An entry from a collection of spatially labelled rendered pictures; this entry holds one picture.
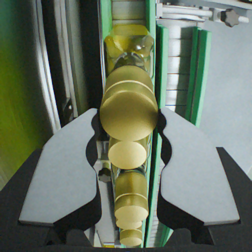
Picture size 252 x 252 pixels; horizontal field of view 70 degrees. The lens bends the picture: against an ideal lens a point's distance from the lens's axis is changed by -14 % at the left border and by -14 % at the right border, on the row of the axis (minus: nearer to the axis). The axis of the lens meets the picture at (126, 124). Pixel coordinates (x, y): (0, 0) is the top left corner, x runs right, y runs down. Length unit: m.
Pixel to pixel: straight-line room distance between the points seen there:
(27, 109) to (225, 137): 0.65
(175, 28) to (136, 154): 0.30
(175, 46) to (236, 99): 0.33
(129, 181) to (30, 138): 0.14
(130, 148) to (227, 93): 0.53
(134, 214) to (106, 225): 0.66
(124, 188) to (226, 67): 0.50
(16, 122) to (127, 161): 0.13
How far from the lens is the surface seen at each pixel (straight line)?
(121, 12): 0.42
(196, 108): 0.41
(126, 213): 0.21
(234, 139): 0.79
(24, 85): 0.26
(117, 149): 0.17
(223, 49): 0.62
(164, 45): 0.34
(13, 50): 0.24
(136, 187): 0.21
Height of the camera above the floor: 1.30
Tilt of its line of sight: 57 degrees down
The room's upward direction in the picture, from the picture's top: 179 degrees counter-clockwise
